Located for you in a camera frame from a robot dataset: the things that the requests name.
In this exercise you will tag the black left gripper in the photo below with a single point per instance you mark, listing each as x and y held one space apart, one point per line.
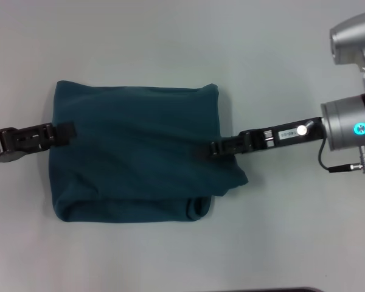
3 146

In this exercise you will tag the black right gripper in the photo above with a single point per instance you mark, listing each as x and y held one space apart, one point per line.
286 137

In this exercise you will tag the teal t-shirt with beige print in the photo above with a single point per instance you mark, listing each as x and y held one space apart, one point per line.
140 152

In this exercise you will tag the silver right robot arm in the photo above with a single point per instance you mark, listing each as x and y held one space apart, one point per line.
351 121

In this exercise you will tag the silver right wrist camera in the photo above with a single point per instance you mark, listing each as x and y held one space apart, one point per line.
356 39

